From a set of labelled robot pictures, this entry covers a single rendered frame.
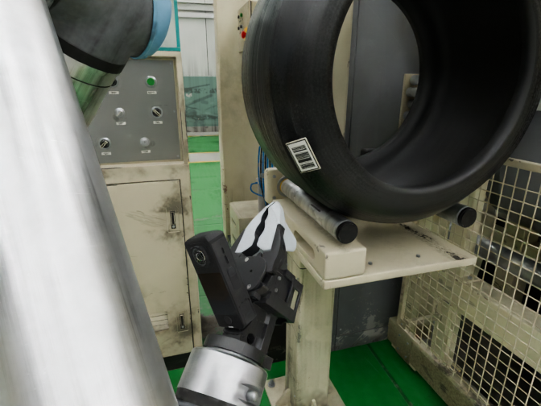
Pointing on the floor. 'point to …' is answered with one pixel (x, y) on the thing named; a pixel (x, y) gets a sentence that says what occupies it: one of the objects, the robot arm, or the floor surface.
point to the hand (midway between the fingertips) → (270, 206)
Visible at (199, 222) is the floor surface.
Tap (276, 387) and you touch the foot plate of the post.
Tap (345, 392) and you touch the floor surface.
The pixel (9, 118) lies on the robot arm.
